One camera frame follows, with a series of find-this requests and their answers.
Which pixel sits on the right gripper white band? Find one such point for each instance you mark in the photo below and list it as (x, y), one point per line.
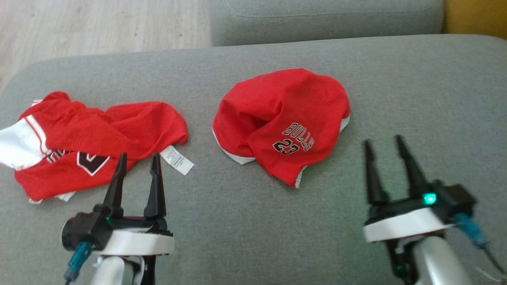
(404, 225)

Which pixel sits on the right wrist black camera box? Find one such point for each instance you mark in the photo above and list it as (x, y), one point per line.
(455, 200)

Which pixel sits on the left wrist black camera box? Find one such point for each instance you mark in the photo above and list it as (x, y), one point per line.
(85, 229)

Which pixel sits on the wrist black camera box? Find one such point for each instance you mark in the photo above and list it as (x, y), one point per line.
(455, 200)
(85, 229)

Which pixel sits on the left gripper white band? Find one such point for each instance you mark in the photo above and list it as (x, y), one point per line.
(138, 243)

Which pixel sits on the yellow sofa back cushion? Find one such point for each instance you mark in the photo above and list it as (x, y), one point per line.
(475, 16)

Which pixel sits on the red Bulls basketball shorts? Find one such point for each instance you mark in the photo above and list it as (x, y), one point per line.
(285, 107)

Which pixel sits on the red basketball jersey white trim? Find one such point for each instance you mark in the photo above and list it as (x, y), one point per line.
(99, 130)

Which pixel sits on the grey sofa seat cushion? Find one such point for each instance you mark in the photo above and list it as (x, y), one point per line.
(317, 23)

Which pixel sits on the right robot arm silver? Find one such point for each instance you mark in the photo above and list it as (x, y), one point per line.
(435, 261)

